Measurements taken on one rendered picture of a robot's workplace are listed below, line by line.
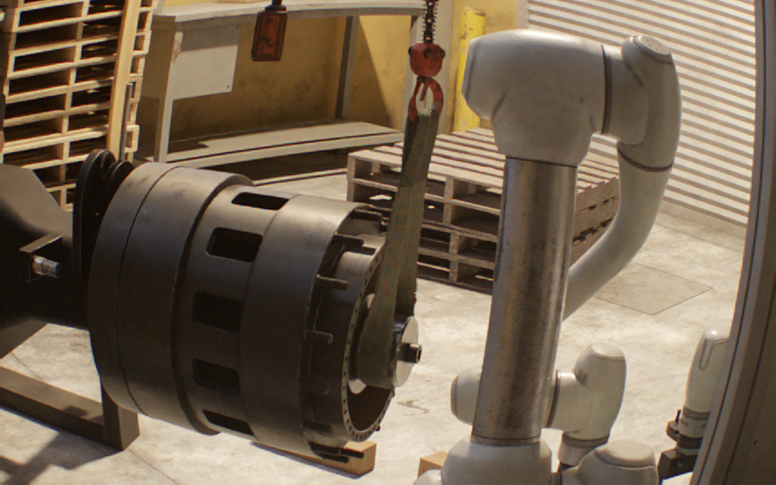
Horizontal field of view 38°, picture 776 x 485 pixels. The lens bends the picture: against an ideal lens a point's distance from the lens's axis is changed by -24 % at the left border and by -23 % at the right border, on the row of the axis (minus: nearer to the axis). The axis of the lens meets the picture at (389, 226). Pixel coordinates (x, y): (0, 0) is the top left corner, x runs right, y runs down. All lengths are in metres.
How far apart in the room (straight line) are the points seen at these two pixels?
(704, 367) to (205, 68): 5.45
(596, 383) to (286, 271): 0.69
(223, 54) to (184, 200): 4.84
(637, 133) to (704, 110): 6.34
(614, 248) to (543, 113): 0.28
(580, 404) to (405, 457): 2.24
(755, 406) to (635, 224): 0.40
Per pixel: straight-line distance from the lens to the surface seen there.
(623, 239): 1.89
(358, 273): 2.51
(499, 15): 9.14
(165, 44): 7.25
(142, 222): 2.60
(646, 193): 1.83
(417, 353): 2.63
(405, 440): 4.42
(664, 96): 1.74
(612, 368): 2.06
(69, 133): 6.06
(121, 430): 3.99
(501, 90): 1.72
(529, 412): 1.77
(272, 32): 2.49
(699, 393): 2.23
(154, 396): 2.64
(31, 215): 2.94
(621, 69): 1.74
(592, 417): 2.08
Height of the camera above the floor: 1.70
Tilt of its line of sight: 14 degrees down
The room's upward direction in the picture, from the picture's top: 5 degrees clockwise
